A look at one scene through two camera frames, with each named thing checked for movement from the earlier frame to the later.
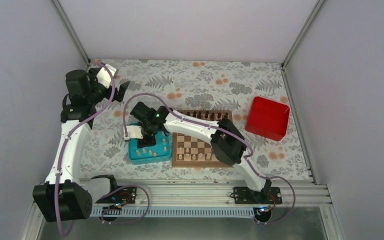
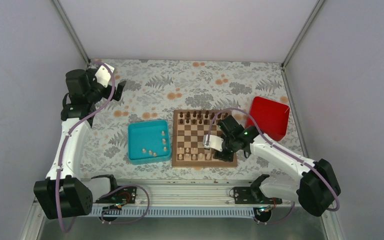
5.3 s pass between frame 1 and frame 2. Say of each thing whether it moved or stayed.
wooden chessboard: stayed
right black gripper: moved
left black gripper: stayed
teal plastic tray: stayed
